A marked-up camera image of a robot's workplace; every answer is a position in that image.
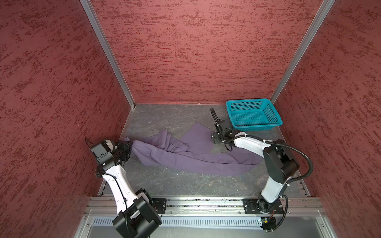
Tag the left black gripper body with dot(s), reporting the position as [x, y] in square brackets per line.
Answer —
[122, 150]

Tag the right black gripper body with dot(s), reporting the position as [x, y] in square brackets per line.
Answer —
[218, 138]

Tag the teal plastic basket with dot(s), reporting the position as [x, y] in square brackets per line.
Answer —
[253, 114]

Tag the purple trousers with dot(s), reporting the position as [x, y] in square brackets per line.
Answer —
[193, 153]

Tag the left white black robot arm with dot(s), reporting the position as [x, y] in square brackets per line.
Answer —
[136, 216]

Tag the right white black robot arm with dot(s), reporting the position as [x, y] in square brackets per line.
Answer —
[280, 162]

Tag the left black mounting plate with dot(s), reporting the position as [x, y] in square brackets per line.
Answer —
[159, 204]

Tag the black mounting plate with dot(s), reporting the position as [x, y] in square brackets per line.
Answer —
[251, 206]
[159, 204]

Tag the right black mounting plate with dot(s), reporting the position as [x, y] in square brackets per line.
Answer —
[251, 206]

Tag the right small circuit board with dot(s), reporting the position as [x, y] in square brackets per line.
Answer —
[268, 223]

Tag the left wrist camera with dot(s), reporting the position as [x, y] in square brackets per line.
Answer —
[103, 150]

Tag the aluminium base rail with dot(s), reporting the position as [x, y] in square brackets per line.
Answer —
[210, 206]

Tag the white slotted cable duct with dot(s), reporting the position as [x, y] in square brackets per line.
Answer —
[248, 223]

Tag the left aluminium corner post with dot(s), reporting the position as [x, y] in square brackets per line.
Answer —
[94, 21]

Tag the aluminium corner post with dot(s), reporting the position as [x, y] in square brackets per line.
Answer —
[316, 23]
[94, 21]

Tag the right aluminium corner post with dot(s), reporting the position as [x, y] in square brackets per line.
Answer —
[316, 23]

